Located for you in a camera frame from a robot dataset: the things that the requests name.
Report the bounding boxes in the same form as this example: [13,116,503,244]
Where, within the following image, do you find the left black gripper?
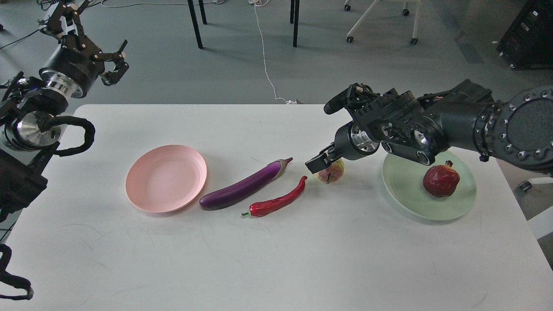
[38,0,130,98]

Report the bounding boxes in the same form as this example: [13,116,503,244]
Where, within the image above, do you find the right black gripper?
[305,122,380,175]

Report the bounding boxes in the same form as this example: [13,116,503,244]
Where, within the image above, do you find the yellow green custard apple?
[313,168,344,184]

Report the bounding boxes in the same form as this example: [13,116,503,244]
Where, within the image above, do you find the purple eggplant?
[200,157,293,211]

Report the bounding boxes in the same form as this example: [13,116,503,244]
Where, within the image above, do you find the red pomegranate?
[423,161,460,197]

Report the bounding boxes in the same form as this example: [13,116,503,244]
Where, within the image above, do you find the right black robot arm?
[306,79,553,175]

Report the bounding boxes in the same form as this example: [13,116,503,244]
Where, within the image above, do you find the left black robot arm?
[0,0,129,301]

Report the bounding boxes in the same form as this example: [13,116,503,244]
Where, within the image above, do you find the light green plate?
[382,151,477,221]

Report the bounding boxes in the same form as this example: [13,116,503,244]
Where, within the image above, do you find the red chili pepper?
[241,176,308,217]

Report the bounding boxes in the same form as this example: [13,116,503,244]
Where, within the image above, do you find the black table leg left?
[186,0,207,50]

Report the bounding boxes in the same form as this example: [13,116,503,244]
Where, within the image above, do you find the black table leg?
[186,0,207,50]
[289,0,300,48]

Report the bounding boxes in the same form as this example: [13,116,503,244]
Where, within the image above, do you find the white rolling chair base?
[344,0,422,45]

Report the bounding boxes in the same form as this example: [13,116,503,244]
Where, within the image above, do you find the black table leg right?
[289,0,300,48]

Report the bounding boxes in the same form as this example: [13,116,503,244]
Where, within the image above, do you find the pink plate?
[125,144,207,213]

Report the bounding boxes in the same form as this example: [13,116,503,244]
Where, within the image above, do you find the black equipment cabinet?
[496,0,553,70]

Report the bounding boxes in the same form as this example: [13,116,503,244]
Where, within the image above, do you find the black floor cables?
[0,0,108,50]

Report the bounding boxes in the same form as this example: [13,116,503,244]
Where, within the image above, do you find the white floor cable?
[249,0,299,105]

